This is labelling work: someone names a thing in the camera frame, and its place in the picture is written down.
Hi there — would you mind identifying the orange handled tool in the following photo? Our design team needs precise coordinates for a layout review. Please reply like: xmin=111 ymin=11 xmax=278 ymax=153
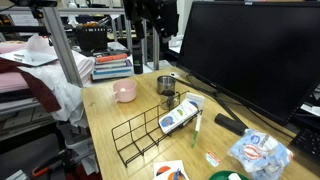
xmin=31 ymin=159 xmax=64 ymax=178

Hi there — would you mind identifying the white blue snack packet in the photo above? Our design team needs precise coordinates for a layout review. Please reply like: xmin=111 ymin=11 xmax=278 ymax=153
xmin=158 ymin=99 xmax=200 ymax=135

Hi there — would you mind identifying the black bottle green logo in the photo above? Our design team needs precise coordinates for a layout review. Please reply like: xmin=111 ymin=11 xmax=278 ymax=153
xmin=132 ymin=45 xmax=144 ymax=75

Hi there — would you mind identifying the green white pen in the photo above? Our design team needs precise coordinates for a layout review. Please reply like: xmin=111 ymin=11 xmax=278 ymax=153
xmin=190 ymin=114 xmax=203 ymax=149

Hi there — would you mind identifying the purple book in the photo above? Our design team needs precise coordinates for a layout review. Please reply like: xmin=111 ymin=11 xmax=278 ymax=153
xmin=94 ymin=59 xmax=133 ymax=70

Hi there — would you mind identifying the white cube on plate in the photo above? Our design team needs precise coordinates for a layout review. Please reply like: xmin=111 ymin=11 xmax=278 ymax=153
xmin=228 ymin=172 xmax=243 ymax=180

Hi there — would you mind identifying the white flat tray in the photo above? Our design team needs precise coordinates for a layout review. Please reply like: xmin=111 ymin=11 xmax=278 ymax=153
xmin=0 ymin=48 xmax=59 ymax=68

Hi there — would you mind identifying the white cloth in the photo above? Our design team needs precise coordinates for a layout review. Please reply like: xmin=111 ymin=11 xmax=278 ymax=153
xmin=18 ymin=62 xmax=90 ymax=128

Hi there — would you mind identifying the aluminium frame post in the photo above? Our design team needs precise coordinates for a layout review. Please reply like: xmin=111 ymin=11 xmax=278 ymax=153
xmin=42 ymin=6 xmax=84 ymax=89

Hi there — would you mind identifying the black wire rack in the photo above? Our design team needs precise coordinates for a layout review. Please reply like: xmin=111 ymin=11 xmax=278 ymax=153
xmin=110 ymin=90 xmax=204 ymax=168

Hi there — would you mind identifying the black keyboard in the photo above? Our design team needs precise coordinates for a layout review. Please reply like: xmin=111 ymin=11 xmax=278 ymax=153
xmin=289 ymin=126 xmax=320 ymax=162

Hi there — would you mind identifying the black mesh basket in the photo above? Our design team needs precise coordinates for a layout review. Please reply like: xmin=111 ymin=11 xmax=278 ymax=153
xmin=74 ymin=25 xmax=109 ymax=53

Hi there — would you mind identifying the white box orange print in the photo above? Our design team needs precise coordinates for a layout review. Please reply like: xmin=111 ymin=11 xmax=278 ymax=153
xmin=152 ymin=159 xmax=191 ymax=180

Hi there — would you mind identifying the small steel cup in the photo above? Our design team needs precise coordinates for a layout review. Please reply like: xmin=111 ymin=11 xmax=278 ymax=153
xmin=159 ymin=89 xmax=178 ymax=111

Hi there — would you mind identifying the pink folded cloth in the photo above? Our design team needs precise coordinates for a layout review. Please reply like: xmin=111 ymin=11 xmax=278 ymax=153
xmin=0 ymin=41 xmax=96 ymax=95

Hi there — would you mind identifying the orange book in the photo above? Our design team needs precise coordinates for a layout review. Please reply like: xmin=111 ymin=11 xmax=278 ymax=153
xmin=95 ymin=53 xmax=129 ymax=65

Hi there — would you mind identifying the small steel saucepan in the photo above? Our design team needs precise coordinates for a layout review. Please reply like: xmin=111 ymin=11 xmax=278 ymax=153
xmin=156 ymin=75 xmax=177 ymax=96

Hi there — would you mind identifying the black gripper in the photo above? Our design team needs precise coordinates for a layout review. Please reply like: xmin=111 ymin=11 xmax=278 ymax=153
xmin=146 ymin=0 xmax=180 ymax=38

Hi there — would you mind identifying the black remote bar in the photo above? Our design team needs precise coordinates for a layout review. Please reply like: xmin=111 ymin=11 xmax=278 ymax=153
xmin=214 ymin=112 xmax=248 ymax=136

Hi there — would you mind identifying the pink mug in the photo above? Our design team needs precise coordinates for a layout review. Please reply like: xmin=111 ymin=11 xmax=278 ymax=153
xmin=112 ymin=79 xmax=138 ymax=104

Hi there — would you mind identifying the maroon cloth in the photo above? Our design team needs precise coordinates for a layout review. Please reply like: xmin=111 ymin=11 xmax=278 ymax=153
xmin=0 ymin=59 xmax=63 ymax=114

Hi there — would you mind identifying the black computer monitor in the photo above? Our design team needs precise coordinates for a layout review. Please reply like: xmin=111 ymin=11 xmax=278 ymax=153
xmin=175 ymin=0 xmax=320 ymax=127

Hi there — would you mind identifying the green round plate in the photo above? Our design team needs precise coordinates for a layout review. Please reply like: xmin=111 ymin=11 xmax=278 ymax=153
xmin=208 ymin=170 xmax=250 ymax=180

